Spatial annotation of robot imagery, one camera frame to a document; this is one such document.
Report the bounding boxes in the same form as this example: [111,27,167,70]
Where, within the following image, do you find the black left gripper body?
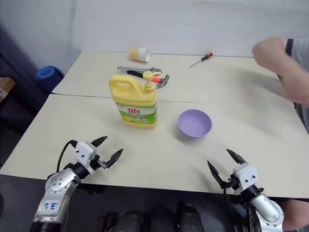
[90,155,109,171]

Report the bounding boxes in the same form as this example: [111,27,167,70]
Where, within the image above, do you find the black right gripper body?
[221,174,240,192]

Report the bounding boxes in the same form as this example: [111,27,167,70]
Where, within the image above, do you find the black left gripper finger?
[106,148,124,169]
[91,136,108,148]

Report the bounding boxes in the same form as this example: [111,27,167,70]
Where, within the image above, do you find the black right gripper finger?
[207,160,228,189]
[226,149,246,166]

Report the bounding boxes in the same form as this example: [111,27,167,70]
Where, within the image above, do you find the yellow detergent bottle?
[108,72,159,129]

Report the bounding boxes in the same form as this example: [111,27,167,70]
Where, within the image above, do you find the purple plastic bowl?
[178,109,213,140]

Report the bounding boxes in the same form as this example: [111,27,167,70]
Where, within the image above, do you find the dark rounded shape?
[117,209,152,232]
[175,202,211,232]

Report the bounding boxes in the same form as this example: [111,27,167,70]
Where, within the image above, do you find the person's bare leg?
[281,198,309,231]

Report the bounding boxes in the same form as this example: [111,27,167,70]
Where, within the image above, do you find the silver adjustable wrench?
[117,66,162,74]

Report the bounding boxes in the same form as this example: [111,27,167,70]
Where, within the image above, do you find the black and orange claw hammer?
[126,70,170,90]

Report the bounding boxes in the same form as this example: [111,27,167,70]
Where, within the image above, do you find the yellow and white paper cup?
[128,47,151,63]

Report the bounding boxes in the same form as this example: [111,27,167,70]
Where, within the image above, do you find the black and red screwdriver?
[189,51,214,68]

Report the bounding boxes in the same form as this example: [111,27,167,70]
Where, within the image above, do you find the dark couch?
[0,23,53,167]

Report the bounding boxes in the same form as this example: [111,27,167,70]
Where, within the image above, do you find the brown cardboard box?
[0,76,16,102]

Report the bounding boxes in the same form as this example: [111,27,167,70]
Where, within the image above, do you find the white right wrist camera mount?
[232,163,259,195]

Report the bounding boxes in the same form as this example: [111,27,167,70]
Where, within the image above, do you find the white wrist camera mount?
[232,163,259,195]
[73,142,98,174]

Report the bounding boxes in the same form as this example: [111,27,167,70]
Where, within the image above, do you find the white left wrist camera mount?
[73,142,98,174]

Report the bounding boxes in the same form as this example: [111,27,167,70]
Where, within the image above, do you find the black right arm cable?
[223,185,242,232]

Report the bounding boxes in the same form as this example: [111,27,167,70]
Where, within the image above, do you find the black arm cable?
[223,185,242,232]
[57,139,78,175]

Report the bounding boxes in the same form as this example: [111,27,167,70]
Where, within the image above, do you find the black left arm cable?
[57,139,78,175]

